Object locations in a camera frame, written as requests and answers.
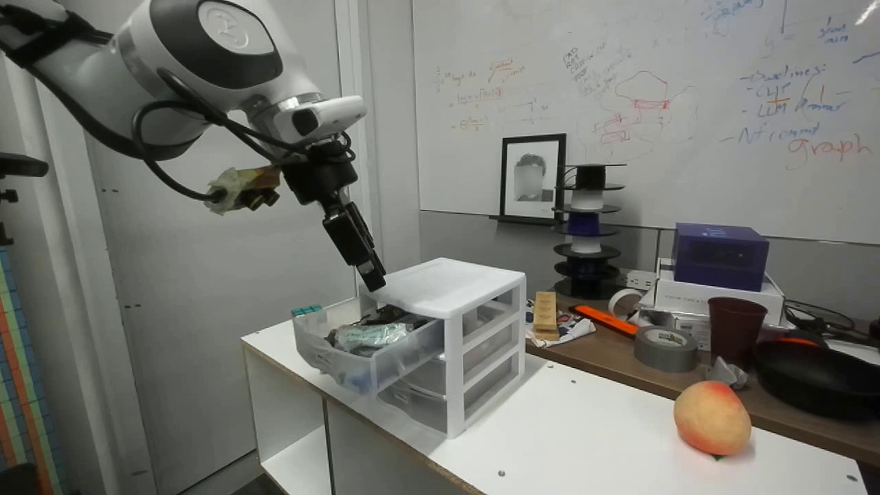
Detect white cube shelf unit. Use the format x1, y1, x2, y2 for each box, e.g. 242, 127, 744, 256
239, 313, 872, 495

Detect white door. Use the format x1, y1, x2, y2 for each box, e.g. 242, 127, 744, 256
80, 135, 370, 495

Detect crinkled grey teal packets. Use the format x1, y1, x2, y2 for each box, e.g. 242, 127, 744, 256
326, 305, 434, 361

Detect striped coloured panel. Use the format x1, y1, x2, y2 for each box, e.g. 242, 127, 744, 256
0, 244, 65, 495

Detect black frying pan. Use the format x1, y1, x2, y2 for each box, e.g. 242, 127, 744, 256
749, 336, 880, 427

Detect tan wooden block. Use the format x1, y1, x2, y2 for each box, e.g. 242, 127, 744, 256
531, 288, 564, 339

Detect loose white papers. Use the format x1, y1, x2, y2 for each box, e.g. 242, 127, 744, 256
522, 311, 601, 351

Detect dark red cup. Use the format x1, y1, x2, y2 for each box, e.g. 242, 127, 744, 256
708, 295, 771, 372

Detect white cardboard box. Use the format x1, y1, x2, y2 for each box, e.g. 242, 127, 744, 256
653, 270, 788, 332

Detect brown wooden desk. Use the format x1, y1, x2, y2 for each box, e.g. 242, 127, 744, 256
522, 291, 880, 470

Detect grey duct tape roll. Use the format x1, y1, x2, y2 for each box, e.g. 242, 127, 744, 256
631, 324, 705, 376

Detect black framed picture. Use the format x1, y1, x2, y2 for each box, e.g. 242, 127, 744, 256
499, 133, 571, 223

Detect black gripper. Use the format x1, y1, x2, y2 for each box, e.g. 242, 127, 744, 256
278, 135, 392, 295

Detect stack of filament spools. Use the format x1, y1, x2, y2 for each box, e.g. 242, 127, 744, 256
550, 160, 631, 300

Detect dark blue box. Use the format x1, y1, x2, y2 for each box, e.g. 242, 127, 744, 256
671, 219, 774, 295

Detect wall whiteboard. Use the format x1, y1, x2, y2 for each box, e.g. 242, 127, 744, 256
411, 0, 880, 248

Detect clear plastic drawer with label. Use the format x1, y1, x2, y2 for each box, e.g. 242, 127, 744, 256
289, 288, 529, 399

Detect orange hand tool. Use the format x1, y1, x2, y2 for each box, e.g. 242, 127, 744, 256
573, 300, 641, 340

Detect peach fruit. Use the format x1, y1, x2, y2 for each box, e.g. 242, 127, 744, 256
671, 379, 755, 463

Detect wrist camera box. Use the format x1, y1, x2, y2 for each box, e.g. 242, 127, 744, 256
203, 163, 283, 217

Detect white ring roll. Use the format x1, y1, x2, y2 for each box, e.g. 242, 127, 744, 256
605, 283, 646, 324

